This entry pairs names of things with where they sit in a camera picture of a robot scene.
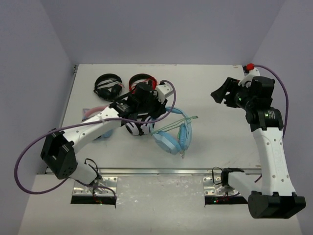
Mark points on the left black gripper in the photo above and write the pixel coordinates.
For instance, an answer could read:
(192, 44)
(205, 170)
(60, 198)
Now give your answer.
(151, 107)

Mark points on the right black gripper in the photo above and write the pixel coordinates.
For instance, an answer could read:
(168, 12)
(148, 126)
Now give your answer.
(231, 85)

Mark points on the light blue headphones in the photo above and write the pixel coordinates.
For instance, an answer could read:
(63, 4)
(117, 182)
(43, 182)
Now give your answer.
(175, 138)

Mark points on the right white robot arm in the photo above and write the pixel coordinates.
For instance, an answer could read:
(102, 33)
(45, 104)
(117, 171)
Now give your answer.
(276, 198)

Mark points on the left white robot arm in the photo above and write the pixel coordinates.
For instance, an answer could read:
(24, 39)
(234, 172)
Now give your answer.
(61, 146)

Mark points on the red headphones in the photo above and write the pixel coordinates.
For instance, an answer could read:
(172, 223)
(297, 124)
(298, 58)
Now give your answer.
(144, 78)

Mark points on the white black headphones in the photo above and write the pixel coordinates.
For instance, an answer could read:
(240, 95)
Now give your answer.
(138, 129)

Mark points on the pink cat ear headphones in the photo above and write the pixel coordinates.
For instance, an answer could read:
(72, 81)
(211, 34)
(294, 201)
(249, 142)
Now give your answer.
(88, 113)

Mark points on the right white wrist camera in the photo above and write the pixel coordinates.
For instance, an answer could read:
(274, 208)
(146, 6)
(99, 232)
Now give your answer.
(251, 72)

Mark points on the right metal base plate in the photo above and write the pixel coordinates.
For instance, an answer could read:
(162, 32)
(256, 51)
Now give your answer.
(212, 188)

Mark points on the metal base plate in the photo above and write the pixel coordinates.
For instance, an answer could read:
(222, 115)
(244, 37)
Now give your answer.
(212, 188)
(105, 186)

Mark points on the metal table rail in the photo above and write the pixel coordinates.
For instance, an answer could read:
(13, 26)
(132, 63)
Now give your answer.
(158, 171)

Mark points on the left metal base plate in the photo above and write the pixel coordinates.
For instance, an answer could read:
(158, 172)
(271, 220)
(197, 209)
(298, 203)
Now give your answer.
(105, 186)

